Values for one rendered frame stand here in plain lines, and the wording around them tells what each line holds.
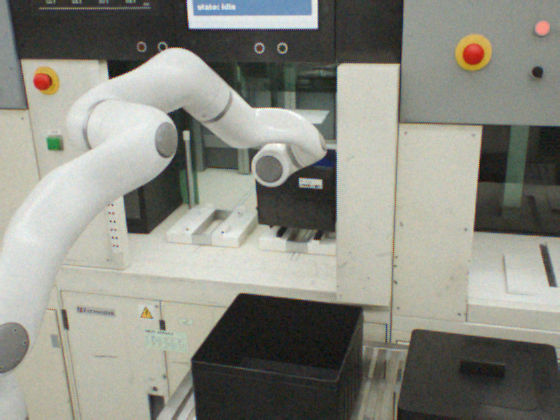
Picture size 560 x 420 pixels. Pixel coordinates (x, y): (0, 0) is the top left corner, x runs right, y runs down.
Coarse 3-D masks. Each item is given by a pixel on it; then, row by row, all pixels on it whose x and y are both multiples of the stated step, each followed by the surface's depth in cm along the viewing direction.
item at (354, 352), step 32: (224, 320) 138; (256, 320) 148; (288, 320) 146; (320, 320) 143; (352, 320) 141; (224, 352) 140; (256, 352) 151; (288, 352) 149; (320, 352) 146; (352, 352) 128; (192, 384) 125; (224, 384) 122; (256, 384) 120; (288, 384) 118; (320, 384) 116; (352, 384) 131; (224, 416) 125; (256, 416) 123; (288, 416) 121; (320, 416) 119
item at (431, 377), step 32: (416, 352) 136; (448, 352) 136; (480, 352) 135; (512, 352) 135; (544, 352) 135; (416, 384) 126; (448, 384) 126; (480, 384) 125; (512, 384) 125; (544, 384) 125; (416, 416) 119; (448, 416) 117; (480, 416) 117; (512, 416) 117; (544, 416) 117
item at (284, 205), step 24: (312, 120) 171; (336, 144) 176; (312, 168) 169; (336, 168) 167; (264, 192) 176; (288, 192) 174; (312, 192) 172; (336, 192) 172; (264, 216) 180; (288, 216) 177; (312, 216) 175; (336, 216) 175
